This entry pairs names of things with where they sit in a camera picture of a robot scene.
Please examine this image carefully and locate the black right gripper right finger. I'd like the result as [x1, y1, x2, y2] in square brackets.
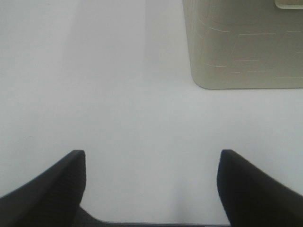
[217, 149, 303, 227]

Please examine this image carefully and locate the beige plastic storage bin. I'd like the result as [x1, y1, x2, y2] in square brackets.
[182, 0, 303, 89]

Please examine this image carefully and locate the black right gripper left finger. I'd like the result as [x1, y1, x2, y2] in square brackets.
[0, 150, 86, 227]

